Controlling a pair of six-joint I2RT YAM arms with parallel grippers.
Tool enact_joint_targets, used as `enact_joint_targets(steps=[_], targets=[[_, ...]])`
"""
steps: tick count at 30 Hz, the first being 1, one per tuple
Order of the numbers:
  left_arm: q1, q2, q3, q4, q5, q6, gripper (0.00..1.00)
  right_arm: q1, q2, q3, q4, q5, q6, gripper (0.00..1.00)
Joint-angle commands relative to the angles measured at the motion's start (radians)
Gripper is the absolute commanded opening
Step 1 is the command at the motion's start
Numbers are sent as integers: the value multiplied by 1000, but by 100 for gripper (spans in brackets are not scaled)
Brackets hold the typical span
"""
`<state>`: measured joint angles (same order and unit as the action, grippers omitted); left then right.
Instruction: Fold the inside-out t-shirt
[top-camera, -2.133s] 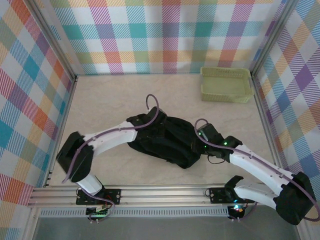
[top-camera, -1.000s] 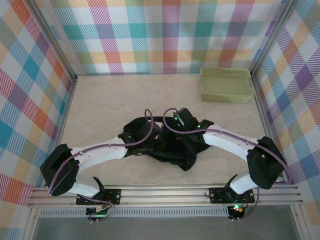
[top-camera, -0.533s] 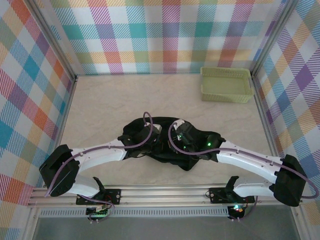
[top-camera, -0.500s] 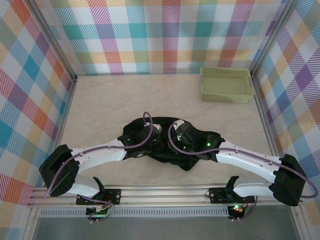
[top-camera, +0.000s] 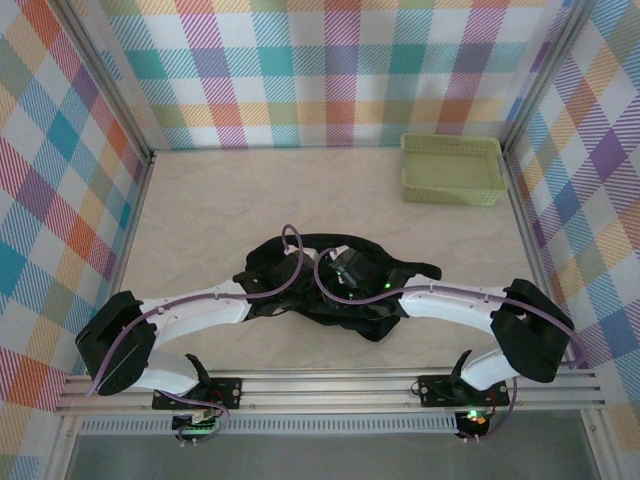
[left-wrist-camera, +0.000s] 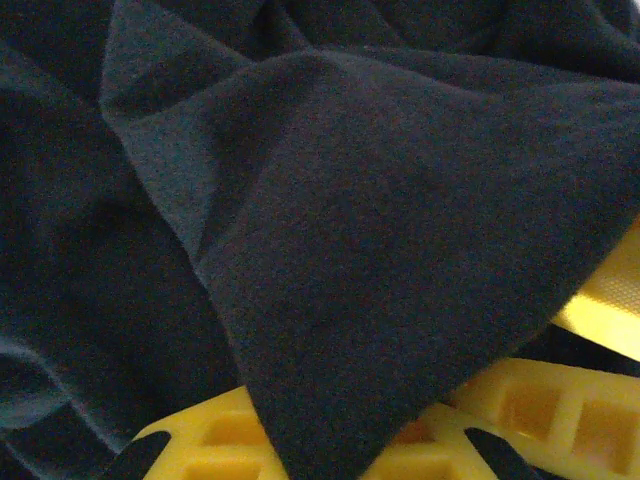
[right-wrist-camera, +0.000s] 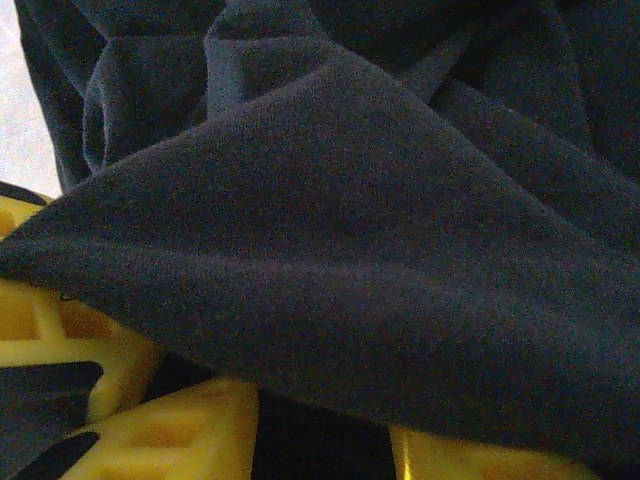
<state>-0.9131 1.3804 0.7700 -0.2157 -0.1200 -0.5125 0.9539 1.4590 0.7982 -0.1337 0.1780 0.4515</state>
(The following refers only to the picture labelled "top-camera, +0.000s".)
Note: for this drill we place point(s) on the black t-shirt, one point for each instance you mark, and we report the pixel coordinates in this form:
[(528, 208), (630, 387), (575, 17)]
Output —
[(372, 327)]

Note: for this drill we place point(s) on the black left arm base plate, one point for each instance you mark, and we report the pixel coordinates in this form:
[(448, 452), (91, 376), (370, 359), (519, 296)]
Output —
[(230, 387)]

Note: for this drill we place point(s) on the aluminium frame post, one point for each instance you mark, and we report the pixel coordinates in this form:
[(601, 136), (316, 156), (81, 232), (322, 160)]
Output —
[(107, 85), (542, 75)]

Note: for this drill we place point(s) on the pale green plastic basket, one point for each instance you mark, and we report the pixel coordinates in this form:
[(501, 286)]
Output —
[(450, 170)]

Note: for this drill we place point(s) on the long aluminium mounting rail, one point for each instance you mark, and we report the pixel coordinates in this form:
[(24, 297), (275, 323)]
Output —
[(325, 392)]

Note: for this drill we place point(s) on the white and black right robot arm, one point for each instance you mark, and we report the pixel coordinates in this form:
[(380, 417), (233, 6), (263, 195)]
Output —
[(450, 302)]

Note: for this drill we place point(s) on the aluminium table side rail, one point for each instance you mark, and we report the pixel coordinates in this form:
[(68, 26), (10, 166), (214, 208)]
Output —
[(125, 240), (532, 240)]

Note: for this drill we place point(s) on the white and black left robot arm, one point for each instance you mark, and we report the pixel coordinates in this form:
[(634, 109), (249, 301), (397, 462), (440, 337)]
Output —
[(200, 312)]

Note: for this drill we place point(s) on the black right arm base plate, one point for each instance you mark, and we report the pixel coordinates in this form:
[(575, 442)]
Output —
[(435, 390)]

